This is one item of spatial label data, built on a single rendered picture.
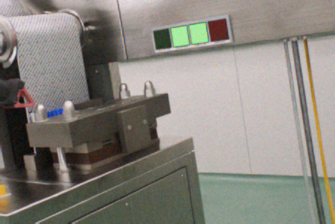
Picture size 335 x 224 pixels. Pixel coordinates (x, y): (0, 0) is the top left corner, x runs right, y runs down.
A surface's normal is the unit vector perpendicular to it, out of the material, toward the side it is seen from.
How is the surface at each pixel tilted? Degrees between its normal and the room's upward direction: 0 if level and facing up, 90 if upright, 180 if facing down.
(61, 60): 90
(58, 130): 90
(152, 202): 90
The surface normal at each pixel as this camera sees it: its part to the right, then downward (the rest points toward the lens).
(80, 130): 0.74, -0.08
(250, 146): -0.66, 0.15
